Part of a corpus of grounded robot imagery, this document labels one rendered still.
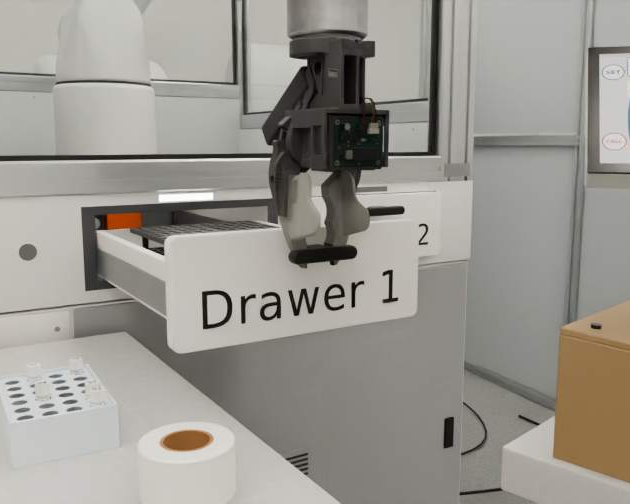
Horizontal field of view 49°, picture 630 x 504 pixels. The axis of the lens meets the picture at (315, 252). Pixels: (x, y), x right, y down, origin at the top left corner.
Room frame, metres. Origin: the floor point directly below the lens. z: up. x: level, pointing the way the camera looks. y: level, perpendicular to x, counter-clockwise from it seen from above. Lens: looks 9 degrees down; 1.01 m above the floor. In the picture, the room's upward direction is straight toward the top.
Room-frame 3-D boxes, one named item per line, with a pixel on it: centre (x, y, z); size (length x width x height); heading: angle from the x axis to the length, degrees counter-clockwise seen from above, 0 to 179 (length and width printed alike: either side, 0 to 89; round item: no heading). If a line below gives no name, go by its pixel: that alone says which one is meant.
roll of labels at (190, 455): (0.48, 0.09, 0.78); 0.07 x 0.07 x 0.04
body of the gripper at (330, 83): (0.66, -0.02, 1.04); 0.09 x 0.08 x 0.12; 31
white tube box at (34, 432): (0.59, 0.23, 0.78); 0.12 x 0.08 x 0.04; 29
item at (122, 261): (0.89, 0.12, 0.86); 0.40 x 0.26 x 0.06; 31
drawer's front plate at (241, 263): (0.71, 0.01, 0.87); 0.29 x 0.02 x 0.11; 121
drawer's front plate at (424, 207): (1.14, -0.09, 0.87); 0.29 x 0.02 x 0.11; 121
